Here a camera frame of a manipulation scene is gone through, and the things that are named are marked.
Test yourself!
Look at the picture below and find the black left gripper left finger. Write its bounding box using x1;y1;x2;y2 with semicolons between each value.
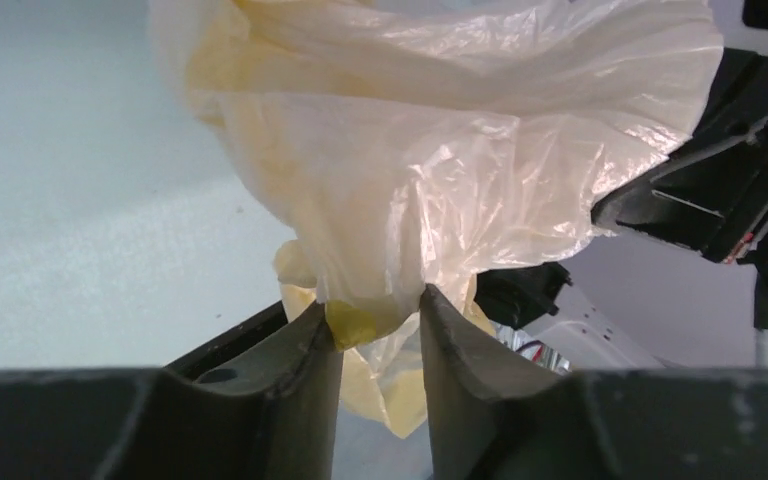
0;305;342;479

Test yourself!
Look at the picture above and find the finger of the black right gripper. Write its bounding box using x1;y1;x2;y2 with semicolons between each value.
475;262;572;330

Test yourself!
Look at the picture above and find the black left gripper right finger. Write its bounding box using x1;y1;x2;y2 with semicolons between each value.
420;286;768;479

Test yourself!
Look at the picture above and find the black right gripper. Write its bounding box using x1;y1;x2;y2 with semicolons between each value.
591;48;768;263

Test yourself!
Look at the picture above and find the translucent yellowish plastic trash bag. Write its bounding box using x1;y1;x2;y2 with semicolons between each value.
148;1;724;438

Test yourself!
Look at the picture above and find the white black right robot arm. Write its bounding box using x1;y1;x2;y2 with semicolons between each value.
478;1;768;368

